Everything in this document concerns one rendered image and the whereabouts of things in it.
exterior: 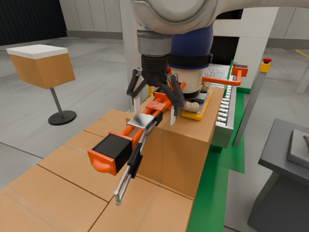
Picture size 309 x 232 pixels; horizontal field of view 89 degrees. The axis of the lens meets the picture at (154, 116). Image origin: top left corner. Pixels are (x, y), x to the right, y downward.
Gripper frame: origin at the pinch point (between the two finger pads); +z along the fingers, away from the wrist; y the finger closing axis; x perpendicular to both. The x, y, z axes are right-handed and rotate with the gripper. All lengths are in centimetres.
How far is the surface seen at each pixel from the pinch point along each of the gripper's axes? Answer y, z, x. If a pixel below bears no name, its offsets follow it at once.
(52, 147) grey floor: 155, 108, -30
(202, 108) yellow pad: -11.2, 10.0, -30.8
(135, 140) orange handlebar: -1.7, -1.4, 14.8
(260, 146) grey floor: -74, 108, -147
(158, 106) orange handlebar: -0.1, -2.1, -3.3
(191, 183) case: -15.5, 42.0, -10.6
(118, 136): 1.8, -3.1, 17.2
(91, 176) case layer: 41, 53, 4
